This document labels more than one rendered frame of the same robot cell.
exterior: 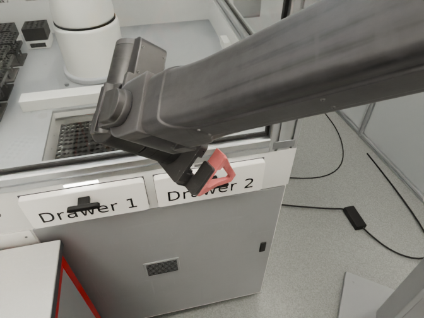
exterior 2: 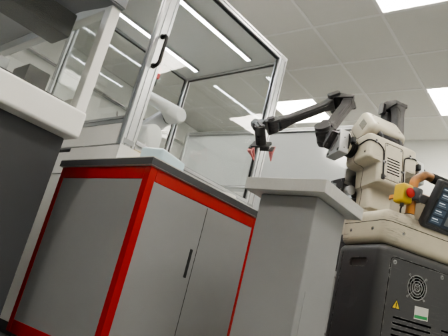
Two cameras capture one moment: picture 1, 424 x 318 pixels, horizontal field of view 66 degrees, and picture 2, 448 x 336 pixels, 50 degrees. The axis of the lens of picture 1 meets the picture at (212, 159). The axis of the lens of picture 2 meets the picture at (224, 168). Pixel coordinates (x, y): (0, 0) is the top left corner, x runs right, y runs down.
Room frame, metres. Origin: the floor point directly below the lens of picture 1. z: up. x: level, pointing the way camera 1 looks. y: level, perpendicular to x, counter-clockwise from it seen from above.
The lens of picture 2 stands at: (-1.61, 1.52, 0.34)
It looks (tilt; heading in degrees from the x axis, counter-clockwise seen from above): 16 degrees up; 327
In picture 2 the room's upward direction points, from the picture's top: 14 degrees clockwise
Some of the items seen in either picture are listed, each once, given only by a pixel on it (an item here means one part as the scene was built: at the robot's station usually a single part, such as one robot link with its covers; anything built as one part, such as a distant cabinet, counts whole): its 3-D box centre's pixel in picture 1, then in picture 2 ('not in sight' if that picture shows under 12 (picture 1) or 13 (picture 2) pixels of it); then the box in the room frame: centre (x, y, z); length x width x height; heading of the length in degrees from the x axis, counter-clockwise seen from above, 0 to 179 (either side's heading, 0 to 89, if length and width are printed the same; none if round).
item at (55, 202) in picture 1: (88, 203); not in sight; (0.51, 0.31, 0.87); 0.29 x 0.02 x 0.11; 103
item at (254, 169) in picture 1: (210, 183); not in sight; (0.58, 0.00, 0.87); 0.29 x 0.02 x 0.11; 103
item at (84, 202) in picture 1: (83, 203); not in sight; (0.49, 0.31, 0.91); 0.07 x 0.04 x 0.01; 103
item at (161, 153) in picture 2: not in sight; (163, 161); (-0.13, 0.81, 0.78); 0.15 x 0.10 x 0.04; 117
